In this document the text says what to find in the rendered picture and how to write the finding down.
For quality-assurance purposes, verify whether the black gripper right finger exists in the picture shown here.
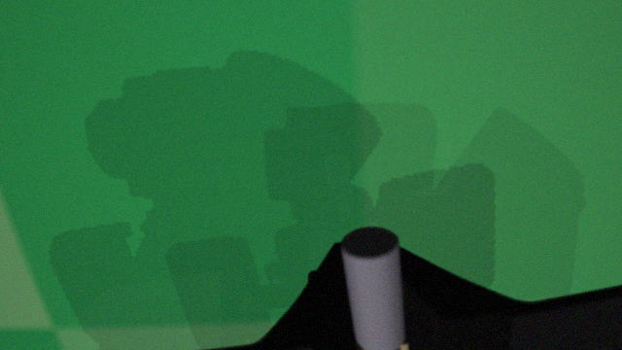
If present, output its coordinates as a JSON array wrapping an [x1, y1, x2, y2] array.
[[399, 246, 622, 350]]

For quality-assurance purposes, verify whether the grey cylinder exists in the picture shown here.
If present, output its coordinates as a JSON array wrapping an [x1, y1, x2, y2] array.
[[341, 227, 409, 350]]

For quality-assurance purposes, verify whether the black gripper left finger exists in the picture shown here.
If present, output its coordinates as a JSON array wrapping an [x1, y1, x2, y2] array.
[[209, 242, 358, 350]]

